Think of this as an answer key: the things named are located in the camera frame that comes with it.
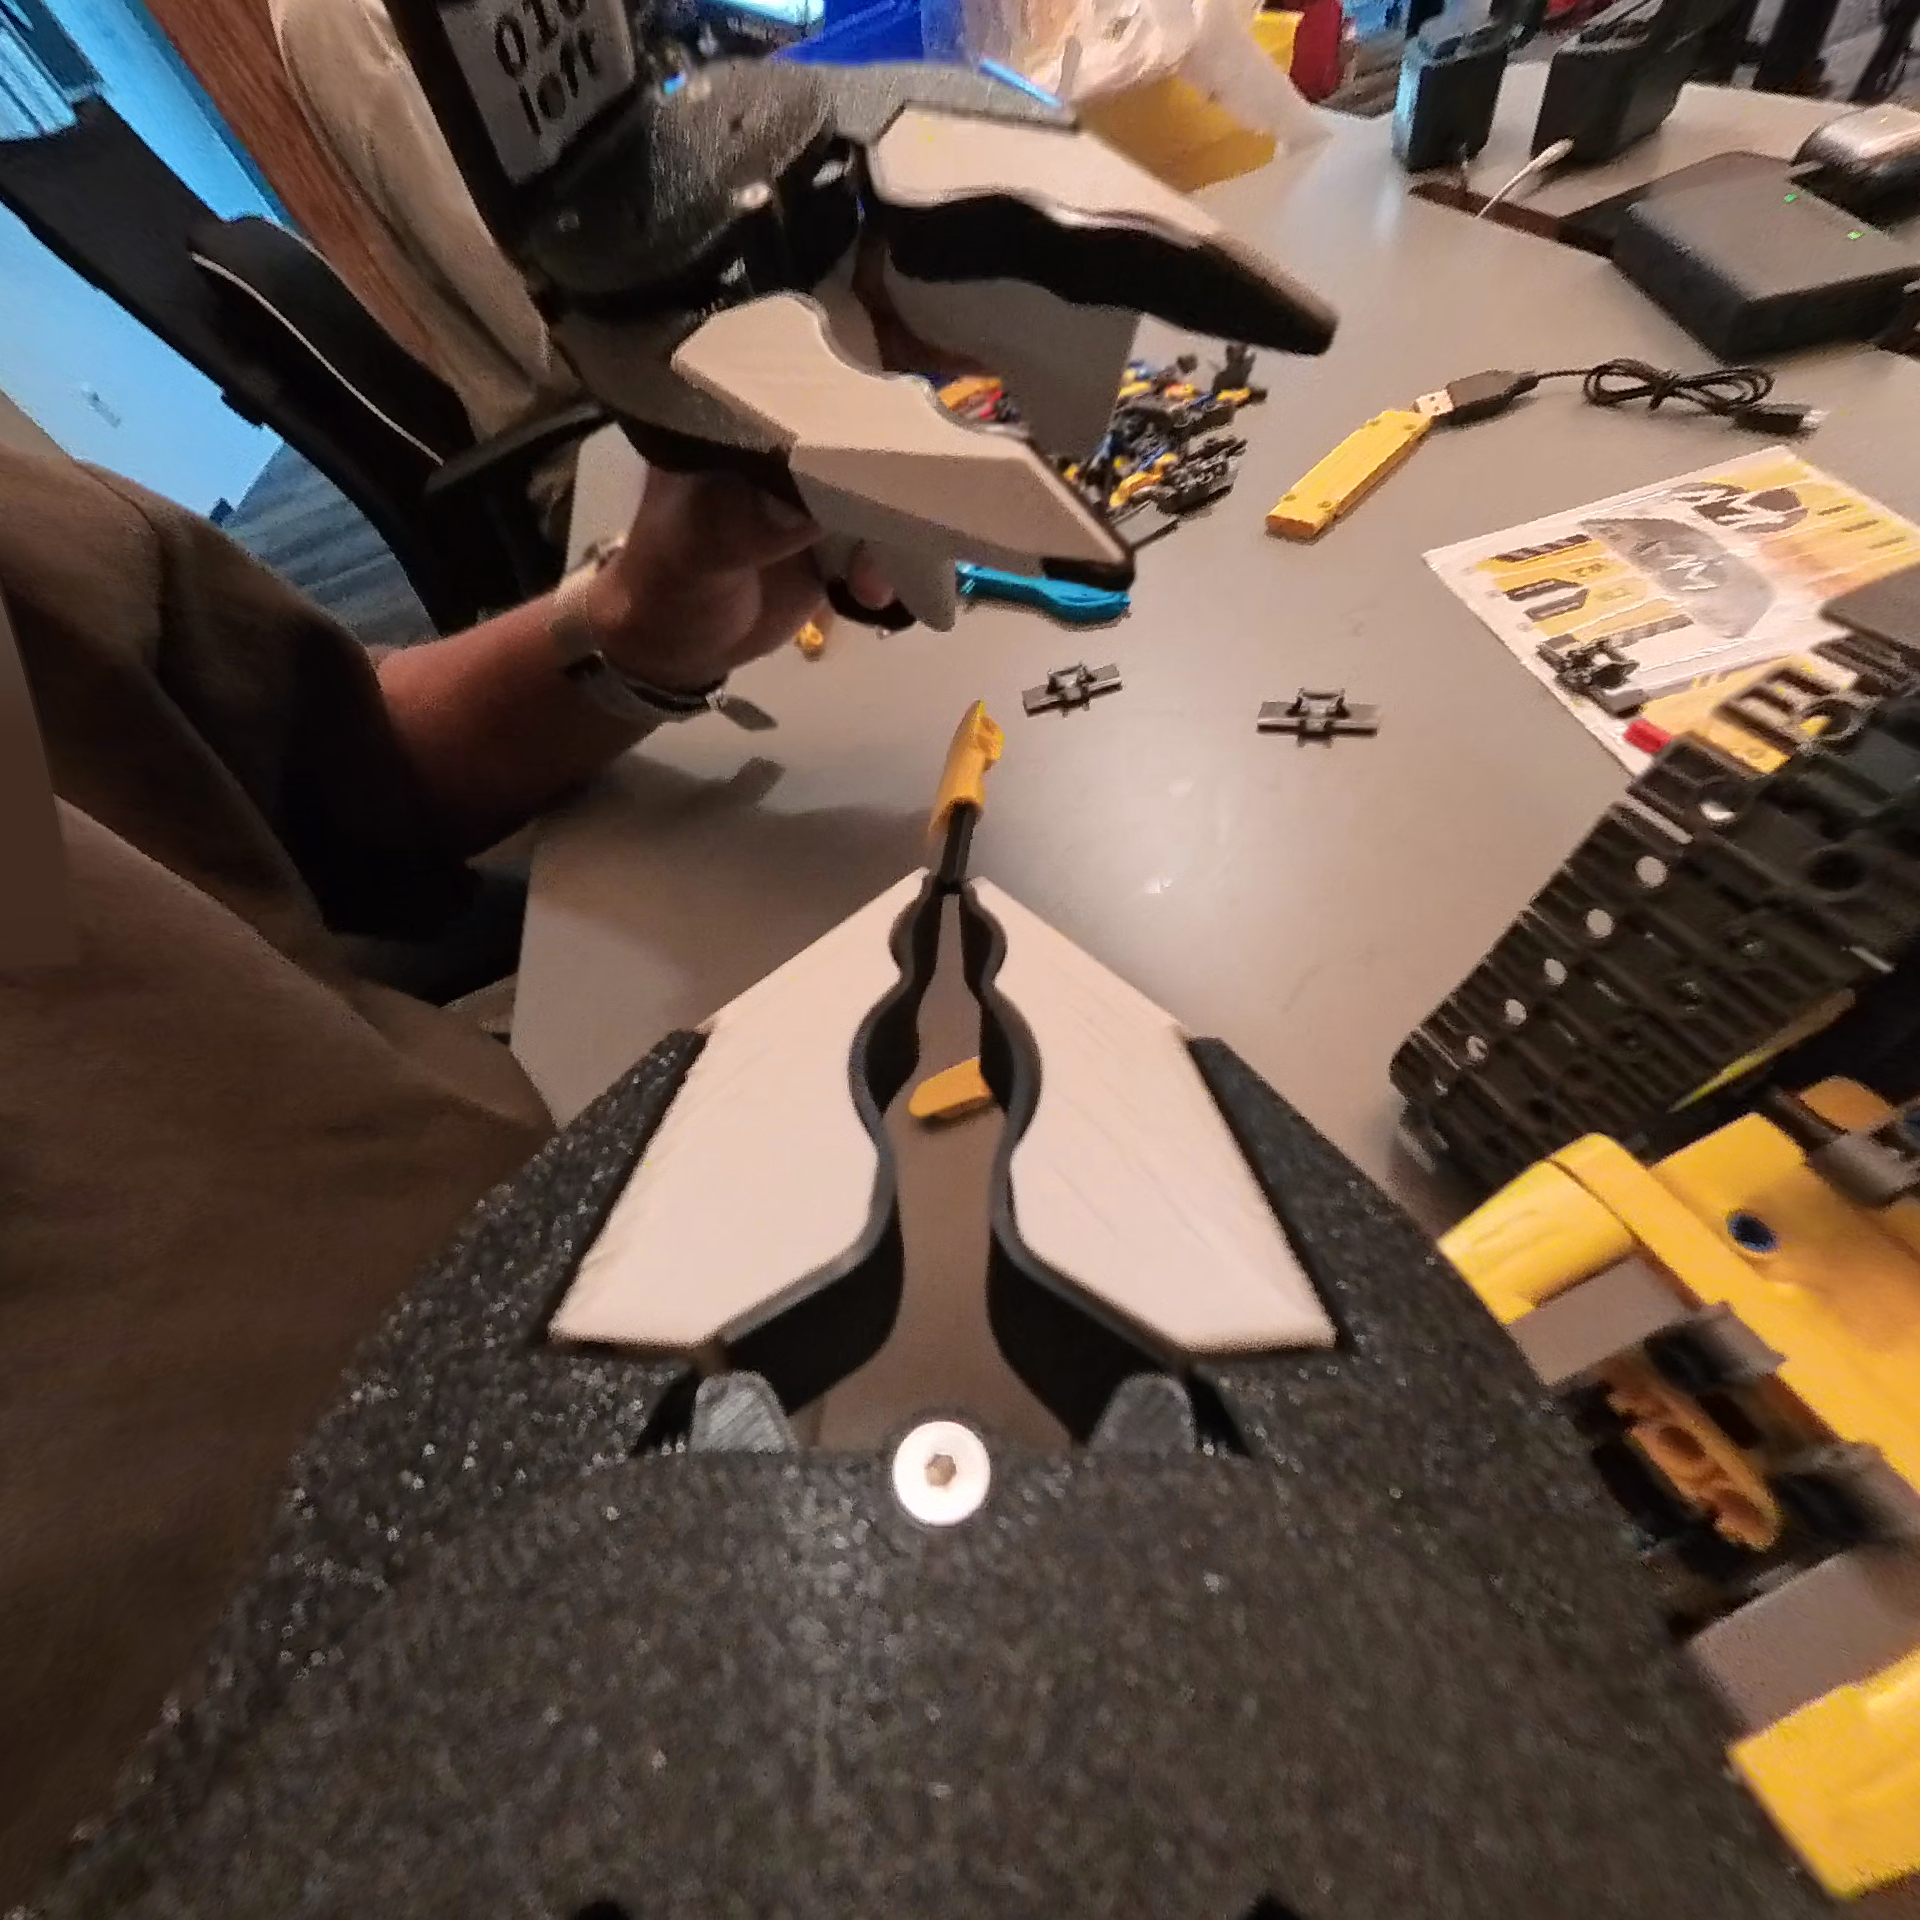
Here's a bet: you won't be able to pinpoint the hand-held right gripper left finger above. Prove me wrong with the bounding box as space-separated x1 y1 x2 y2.
546 865 939 1407

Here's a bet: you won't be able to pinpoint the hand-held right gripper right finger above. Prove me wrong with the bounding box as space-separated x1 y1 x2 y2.
960 877 1340 1413

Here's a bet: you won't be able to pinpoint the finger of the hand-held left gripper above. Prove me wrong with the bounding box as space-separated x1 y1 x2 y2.
670 291 1136 592
862 103 1341 459

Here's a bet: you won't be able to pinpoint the pile of small toy bricks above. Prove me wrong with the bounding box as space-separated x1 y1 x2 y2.
931 345 1269 519

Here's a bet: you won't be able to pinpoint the yellow black toy tracked vehicle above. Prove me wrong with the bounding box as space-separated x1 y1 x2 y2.
1387 592 1920 1906

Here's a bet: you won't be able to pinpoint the person's left forearm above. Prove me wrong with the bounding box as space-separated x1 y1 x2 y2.
373 608 634 863

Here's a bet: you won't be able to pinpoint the person's left hand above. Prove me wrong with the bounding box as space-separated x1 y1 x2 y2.
584 462 906 704

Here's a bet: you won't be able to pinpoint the yellow cardboard box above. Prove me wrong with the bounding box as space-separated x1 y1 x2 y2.
1102 66 1277 189

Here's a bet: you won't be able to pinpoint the blue brick separator tool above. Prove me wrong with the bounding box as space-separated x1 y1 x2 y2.
958 558 1133 624

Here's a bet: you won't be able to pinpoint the clear plastic bags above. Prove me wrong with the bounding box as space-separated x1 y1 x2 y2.
1050 0 1338 167

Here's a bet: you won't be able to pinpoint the beige wristwatch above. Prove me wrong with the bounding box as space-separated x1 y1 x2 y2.
546 543 780 734

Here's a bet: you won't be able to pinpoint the black battery charger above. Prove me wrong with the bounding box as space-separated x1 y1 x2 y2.
1528 0 1674 167
1391 15 1518 174

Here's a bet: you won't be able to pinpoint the yellow long panel brick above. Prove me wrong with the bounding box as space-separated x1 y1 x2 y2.
1263 405 1438 541

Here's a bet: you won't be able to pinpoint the black power adapter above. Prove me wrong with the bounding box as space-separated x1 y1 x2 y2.
1612 151 1920 361

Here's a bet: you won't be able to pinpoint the yellow grey sticker sheet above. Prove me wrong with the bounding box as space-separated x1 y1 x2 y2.
1423 447 1920 775

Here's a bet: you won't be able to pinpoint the grey earbuds case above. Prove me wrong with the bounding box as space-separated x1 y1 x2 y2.
1791 105 1920 211

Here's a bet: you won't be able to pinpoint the white charging cable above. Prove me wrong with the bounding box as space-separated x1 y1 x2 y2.
1477 136 1578 218

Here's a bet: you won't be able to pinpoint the black USB cable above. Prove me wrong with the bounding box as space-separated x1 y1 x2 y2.
1416 355 1824 440

